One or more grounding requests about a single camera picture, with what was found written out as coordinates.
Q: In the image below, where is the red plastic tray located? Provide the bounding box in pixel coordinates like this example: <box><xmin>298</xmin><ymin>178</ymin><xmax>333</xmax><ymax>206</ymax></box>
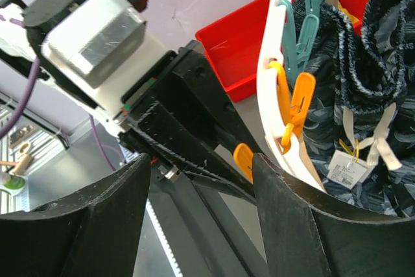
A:
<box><xmin>195</xmin><ymin>0</ymin><xmax>372</xmax><ymax>102</ymax></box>

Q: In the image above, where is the orange clothes peg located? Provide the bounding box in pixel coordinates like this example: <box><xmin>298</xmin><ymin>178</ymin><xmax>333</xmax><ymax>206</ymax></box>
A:
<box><xmin>233</xmin><ymin>143</ymin><xmax>254</xmax><ymax>184</ymax></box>
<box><xmin>268</xmin><ymin>60</ymin><xmax>316</xmax><ymax>154</ymax></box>

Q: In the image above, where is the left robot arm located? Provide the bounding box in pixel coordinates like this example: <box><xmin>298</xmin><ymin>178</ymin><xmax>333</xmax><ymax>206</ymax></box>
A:
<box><xmin>1</xmin><ymin>0</ymin><xmax>259</xmax><ymax>202</ymax></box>

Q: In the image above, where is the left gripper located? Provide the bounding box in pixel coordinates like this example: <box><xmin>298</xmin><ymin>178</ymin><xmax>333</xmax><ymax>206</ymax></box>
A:
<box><xmin>119</xmin><ymin>40</ymin><xmax>259</xmax><ymax>202</ymax></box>

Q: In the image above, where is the dark patterned cloth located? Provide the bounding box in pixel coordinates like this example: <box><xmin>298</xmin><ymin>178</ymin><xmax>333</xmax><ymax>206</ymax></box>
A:
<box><xmin>303</xmin><ymin>0</ymin><xmax>414</xmax><ymax>217</ymax></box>

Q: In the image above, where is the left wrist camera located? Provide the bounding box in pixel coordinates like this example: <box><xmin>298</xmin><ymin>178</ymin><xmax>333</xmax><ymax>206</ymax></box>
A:
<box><xmin>41</xmin><ymin>0</ymin><xmax>167</xmax><ymax>136</ymax></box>

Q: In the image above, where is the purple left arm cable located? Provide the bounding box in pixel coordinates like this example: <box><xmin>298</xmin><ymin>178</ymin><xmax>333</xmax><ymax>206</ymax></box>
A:
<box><xmin>0</xmin><ymin>56</ymin><xmax>117</xmax><ymax>171</ymax></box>

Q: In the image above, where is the white round clip hanger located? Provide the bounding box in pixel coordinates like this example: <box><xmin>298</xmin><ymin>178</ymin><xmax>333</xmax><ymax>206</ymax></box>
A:
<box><xmin>256</xmin><ymin>0</ymin><xmax>324</xmax><ymax>191</ymax></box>

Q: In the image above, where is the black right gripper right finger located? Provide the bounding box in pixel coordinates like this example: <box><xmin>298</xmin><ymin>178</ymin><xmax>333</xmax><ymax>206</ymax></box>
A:
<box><xmin>253</xmin><ymin>153</ymin><xmax>414</xmax><ymax>276</ymax></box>

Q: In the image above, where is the yellow sock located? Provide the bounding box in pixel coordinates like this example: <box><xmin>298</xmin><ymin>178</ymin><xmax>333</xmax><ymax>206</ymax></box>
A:
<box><xmin>338</xmin><ymin>3</ymin><xmax>360</xmax><ymax>26</ymax></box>

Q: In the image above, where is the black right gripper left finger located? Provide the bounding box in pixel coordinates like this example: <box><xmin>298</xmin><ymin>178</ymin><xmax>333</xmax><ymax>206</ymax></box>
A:
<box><xmin>1</xmin><ymin>154</ymin><xmax>151</xmax><ymax>276</ymax></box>

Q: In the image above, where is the teal clothes peg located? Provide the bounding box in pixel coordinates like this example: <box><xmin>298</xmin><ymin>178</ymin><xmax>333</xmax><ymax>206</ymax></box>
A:
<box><xmin>277</xmin><ymin>0</ymin><xmax>325</xmax><ymax>83</ymax></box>

